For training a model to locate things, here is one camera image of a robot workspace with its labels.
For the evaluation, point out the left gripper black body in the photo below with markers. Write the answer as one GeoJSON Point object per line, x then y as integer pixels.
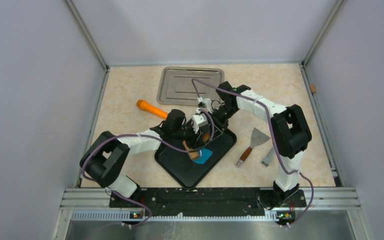
{"type": "Point", "coordinates": [187, 134]}

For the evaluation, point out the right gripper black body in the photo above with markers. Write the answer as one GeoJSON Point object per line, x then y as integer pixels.
{"type": "Point", "coordinates": [221, 116]}

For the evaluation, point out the wooden rolling pin roller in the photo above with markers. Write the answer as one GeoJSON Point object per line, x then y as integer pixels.
{"type": "Point", "coordinates": [195, 154]}

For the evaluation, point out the black baking tray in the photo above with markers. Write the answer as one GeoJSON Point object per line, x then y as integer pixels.
{"type": "Point", "coordinates": [187, 173]}

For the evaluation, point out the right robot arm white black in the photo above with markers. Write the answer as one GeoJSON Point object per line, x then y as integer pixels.
{"type": "Point", "coordinates": [288, 127]}

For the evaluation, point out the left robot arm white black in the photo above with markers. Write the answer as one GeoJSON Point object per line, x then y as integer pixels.
{"type": "Point", "coordinates": [104, 160]}

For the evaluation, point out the blue dough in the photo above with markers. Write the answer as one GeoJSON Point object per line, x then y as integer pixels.
{"type": "Point", "coordinates": [204, 156]}

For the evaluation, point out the silver metal tray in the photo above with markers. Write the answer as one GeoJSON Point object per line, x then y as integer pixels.
{"type": "Point", "coordinates": [176, 87]}

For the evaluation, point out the grey dumbbell-shaped tool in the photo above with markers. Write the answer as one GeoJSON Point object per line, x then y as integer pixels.
{"type": "Point", "coordinates": [269, 157]}

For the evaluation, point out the small wooden cork piece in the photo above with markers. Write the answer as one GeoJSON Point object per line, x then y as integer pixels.
{"type": "Point", "coordinates": [312, 88]}

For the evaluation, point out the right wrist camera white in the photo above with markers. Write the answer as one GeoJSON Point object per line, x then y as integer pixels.
{"type": "Point", "coordinates": [205, 103]}

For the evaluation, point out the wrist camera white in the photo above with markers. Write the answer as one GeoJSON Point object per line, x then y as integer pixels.
{"type": "Point", "coordinates": [199, 121]}
{"type": "Point", "coordinates": [205, 103]}

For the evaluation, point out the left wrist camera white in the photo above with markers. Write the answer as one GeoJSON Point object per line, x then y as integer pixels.
{"type": "Point", "coordinates": [199, 121]}

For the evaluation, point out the metal scraper wooden handle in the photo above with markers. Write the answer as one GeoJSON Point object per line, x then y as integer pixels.
{"type": "Point", "coordinates": [257, 138]}

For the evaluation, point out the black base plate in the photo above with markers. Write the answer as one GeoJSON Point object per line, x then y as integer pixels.
{"type": "Point", "coordinates": [211, 202]}

